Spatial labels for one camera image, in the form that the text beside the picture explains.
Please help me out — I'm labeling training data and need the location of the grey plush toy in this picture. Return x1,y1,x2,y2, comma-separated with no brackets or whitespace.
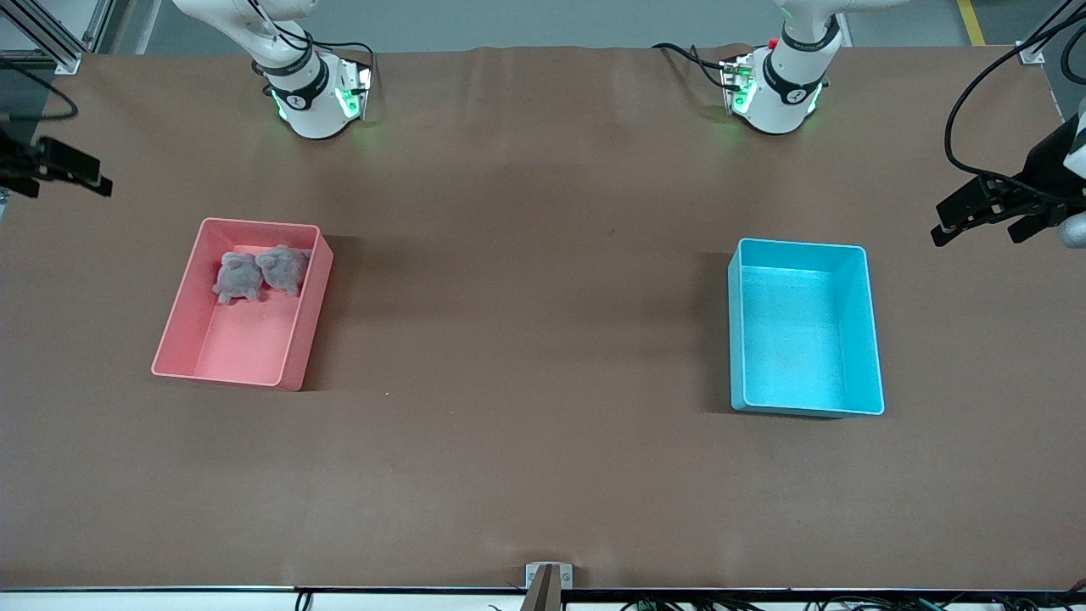
256,244,311,296
212,251,262,305

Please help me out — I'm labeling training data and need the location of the left arm base connector plate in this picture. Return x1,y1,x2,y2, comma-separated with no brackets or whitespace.
719,55,756,115

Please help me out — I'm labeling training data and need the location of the right arm base connector plate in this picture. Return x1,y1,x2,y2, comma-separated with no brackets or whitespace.
335,58,374,121

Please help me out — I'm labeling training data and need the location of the blue plastic box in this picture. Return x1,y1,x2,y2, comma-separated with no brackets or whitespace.
728,238,886,418

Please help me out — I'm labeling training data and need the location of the pink plastic box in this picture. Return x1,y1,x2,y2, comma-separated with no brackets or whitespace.
151,218,333,392

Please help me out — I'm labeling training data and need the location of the brown table mat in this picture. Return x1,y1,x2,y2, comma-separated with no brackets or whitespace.
0,44,1086,591

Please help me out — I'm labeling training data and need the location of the aluminium frame profile with foot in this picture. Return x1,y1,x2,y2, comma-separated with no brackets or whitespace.
1018,0,1086,65
0,0,84,76

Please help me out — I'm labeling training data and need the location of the upright aluminium frame profile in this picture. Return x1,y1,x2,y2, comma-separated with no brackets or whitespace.
81,0,120,53

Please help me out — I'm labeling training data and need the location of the black right base cable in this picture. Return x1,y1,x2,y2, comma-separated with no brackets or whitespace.
316,41,377,90

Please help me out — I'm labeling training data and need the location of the black base cable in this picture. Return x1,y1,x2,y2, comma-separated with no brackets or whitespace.
316,41,377,90
652,42,732,90

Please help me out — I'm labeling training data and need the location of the black left base cable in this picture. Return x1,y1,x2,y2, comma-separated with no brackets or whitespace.
652,42,732,90

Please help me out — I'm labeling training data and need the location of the grey metal bracket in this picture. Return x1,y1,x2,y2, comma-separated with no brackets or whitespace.
525,563,574,591

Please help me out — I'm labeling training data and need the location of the brown post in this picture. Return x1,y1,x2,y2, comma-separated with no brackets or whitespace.
519,564,563,611

